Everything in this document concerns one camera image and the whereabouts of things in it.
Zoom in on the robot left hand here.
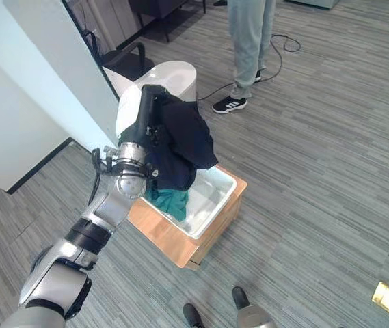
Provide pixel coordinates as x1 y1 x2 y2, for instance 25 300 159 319
116 83 167 147

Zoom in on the dark navy garment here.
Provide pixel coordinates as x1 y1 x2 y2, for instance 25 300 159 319
144 85 219 192

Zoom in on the white plastic laundry basket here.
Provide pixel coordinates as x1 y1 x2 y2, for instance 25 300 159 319
139 163 238 240

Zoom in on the black chair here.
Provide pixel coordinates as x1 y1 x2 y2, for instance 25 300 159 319
83 29 156 81

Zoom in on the white rounded side table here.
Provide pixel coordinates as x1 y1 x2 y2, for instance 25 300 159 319
102 60 198 103

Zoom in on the dark cabinet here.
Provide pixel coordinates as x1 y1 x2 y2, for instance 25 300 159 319
62 0 207 52

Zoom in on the teal green garment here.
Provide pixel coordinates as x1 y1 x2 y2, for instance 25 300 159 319
145 187 190 223

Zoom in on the person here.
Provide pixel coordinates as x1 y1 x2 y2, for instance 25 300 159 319
211 0 277 115

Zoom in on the wooden box stand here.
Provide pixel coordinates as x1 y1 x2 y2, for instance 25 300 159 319
126 167 248 271

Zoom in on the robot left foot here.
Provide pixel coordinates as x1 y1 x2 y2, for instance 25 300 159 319
182 303 206 328

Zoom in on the brass floor outlet plate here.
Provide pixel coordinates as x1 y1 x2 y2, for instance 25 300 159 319
371 282 389 314

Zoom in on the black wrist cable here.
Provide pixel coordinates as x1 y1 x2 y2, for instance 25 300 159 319
87 147 103 207

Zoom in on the black floor cable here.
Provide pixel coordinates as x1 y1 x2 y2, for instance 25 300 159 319
196 33 301 101

